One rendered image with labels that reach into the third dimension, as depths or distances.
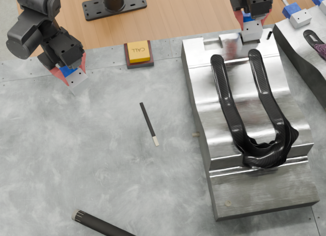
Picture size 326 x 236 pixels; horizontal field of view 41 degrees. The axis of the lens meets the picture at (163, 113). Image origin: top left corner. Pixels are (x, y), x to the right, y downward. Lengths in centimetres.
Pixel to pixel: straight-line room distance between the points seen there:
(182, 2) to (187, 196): 63
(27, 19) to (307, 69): 77
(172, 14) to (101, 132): 45
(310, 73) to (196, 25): 38
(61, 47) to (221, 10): 62
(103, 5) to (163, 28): 21
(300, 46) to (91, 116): 64
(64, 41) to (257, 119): 51
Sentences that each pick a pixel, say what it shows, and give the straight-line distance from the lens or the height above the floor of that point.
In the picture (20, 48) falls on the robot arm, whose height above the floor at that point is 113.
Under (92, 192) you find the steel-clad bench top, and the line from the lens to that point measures 119.
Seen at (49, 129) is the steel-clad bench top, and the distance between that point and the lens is 127.
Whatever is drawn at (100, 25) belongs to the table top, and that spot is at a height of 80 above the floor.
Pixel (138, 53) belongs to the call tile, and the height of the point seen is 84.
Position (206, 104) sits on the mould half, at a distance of 117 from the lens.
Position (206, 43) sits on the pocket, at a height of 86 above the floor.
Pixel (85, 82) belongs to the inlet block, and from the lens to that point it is 115.
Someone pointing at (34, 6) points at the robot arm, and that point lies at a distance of 99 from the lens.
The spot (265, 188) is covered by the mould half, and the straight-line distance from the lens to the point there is 115.
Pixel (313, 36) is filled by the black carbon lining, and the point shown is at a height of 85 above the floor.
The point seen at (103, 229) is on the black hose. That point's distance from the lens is 112.
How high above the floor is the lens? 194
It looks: 67 degrees down
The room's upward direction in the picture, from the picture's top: 1 degrees clockwise
